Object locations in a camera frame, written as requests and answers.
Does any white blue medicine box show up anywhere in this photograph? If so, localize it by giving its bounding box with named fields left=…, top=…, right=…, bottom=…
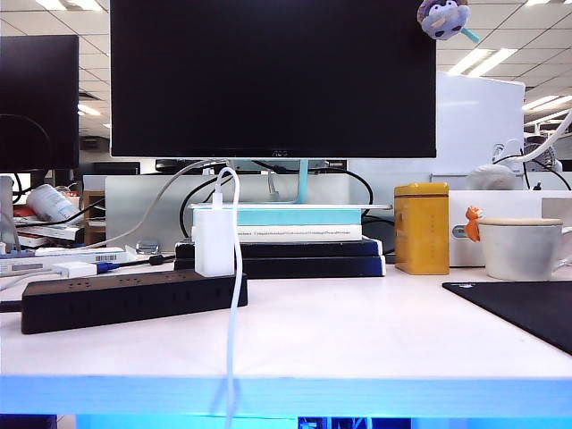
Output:
left=0, top=246, right=129, bottom=276

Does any white adapter dongle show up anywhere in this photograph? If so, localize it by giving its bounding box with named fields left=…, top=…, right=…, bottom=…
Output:
left=0, top=262, right=98, bottom=291

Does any messy stack of papers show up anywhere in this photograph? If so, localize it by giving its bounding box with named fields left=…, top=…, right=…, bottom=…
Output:
left=12, top=214, right=87, bottom=248

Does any white charger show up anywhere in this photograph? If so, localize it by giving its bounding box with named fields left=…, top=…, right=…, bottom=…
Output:
left=194, top=208, right=236, bottom=277

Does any white charger cable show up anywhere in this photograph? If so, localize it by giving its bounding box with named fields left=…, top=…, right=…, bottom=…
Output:
left=209, top=167, right=245, bottom=429

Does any white mug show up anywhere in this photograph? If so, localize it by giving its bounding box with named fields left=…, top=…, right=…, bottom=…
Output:
left=477, top=222, right=572, bottom=282

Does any clear plastic holder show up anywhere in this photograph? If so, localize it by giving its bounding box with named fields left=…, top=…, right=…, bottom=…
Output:
left=0, top=174, right=21, bottom=256

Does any blue VGA plug black cable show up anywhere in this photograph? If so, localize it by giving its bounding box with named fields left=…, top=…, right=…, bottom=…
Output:
left=96, top=253, right=176, bottom=273

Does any white cardboard box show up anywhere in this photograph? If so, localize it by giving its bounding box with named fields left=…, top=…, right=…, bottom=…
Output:
left=449, top=189, right=572, bottom=268

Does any black looping cable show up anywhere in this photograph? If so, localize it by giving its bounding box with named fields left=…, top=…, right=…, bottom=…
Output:
left=346, top=167, right=399, bottom=256
left=179, top=172, right=220, bottom=239

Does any thick grey cable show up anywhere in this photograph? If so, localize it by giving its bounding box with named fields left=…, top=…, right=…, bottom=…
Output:
left=44, top=158, right=229, bottom=251

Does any teal book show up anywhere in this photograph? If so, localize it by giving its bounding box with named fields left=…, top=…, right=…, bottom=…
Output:
left=191, top=207, right=364, bottom=227

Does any large black monitor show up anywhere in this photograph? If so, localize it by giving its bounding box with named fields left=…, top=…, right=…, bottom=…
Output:
left=109, top=0, right=437, bottom=158

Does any white gooseneck tube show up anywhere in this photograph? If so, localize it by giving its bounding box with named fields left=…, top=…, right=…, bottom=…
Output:
left=520, top=108, right=572, bottom=161

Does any white book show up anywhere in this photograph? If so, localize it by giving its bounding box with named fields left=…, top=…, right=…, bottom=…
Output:
left=190, top=224, right=364, bottom=242

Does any black wood-top power strip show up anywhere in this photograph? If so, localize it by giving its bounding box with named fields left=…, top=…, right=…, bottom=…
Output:
left=21, top=271, right=249, bottom=335

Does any wooden mug lid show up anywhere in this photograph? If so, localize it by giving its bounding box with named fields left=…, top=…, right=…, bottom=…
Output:
left=477, top=215, right=565, bottom=227

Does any orange fox figure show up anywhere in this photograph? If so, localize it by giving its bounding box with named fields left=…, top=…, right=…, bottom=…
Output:
left=463, top=204, right=486, bottom=242

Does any white lying bottle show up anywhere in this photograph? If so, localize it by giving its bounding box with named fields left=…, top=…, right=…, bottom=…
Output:
left=25, top=182, right=81, bottom=223

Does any brown wooden cabinet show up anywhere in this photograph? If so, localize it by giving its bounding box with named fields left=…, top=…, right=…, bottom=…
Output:
left=83, top=189, right=107, bottom=246

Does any white rounded object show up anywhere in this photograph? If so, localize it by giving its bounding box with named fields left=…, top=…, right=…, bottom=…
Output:
left=467, top=163, right=519, bottom=191

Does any white whiteboard panel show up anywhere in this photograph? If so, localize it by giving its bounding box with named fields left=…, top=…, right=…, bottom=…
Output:
left=435, top=70, right=527, bottom=175

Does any yellow tin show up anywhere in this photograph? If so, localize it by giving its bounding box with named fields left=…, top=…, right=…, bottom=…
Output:
left=393, top=181, right=450, bottom=275

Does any black mouse mat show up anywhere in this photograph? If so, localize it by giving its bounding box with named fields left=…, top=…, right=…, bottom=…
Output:
left=442, top=280, right=572, bottom=355

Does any white desk fan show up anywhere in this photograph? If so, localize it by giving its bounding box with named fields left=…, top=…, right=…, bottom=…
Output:
left=522, top=141, right=565, bottom=173

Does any small black monitor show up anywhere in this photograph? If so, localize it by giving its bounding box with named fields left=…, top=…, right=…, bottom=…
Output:
left=0, top=34, right=80, bottom=171

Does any grey plush toy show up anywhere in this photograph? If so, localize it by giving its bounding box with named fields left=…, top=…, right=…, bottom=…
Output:
left=416, top=0, right=482, bottom=45

